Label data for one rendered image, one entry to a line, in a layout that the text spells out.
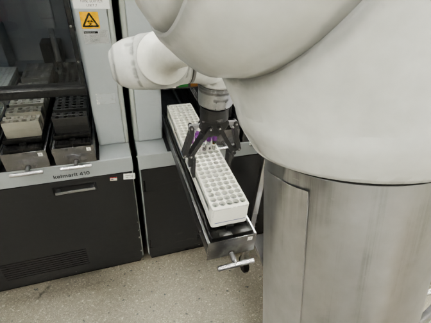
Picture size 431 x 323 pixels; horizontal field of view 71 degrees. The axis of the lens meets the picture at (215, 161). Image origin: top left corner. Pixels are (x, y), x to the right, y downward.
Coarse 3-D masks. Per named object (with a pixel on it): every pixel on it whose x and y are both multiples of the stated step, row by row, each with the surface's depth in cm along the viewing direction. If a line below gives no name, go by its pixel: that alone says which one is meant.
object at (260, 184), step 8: (264, 160) 116; (256, 184) 126; (256, 192) 127; (256, 200) 129; (256, 208) 132; (256, 216) 135; (256, 240) 143; (256, 248) 140; (240, 256) 160; (248, 256) 156; (424, 312) 103; (424, 320) 104
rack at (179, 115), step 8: (176, 104) 121; (184, 104) 122; (168, 112) 119; (176, 112) 116; (184, 112) 117; (192, 112) 119; (176, 120) 112; (184, 120) 112; (192, 120) 112; (176, 128) 107; (184, 128) 109; (176, 136) 114; (184, 136) 104
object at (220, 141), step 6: (186, 90) 147; (186, 96) 146; (192, 102) 137; (198, 114) 129; (228, 126) 120; (228, 132) 121; (222, 138) 122; (228, 138) 123; (216, 144) 123; (222, 144) 122
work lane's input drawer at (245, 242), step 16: (176, 144) 108; (176, 160) 104; (192, 192) 90; (192, 208) 89; (208, 224) 81; (240, 224) 80; (208, 240) 77; (224, 240) 77; (240, 240) 79; (208, 256) 79
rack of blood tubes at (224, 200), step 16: (208, 160) 92; (224, 160) 91; (208, 176) 86; (224, 176) 85; (208, 192) 79; (224, 192) 81; (240, 192) 80; (208, 208) 77; (224, 208) 75; (240, 208) 77; (224, 224) 79
